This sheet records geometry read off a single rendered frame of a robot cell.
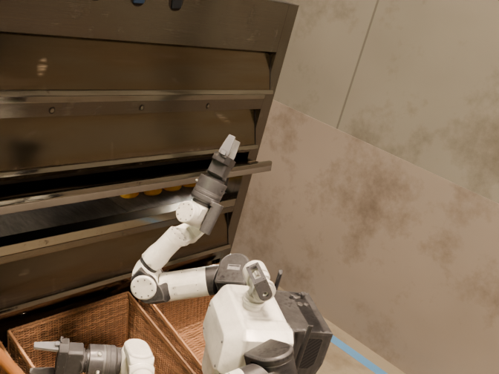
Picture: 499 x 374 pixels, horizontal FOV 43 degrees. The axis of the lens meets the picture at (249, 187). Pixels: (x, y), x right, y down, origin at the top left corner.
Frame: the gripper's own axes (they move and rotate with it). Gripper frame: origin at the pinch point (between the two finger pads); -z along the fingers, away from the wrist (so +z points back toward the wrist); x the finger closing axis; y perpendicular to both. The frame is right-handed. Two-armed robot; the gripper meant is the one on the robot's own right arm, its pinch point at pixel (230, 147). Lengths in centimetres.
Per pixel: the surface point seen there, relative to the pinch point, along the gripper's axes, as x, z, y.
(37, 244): -23, 58, 50
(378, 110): -223, -76, -33
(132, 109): -30, 2, 44
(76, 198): -9, 36, 39
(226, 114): -79, -16, 23
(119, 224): -53, 43, 36
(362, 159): -235, -44, -38
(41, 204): 2, 41, 45
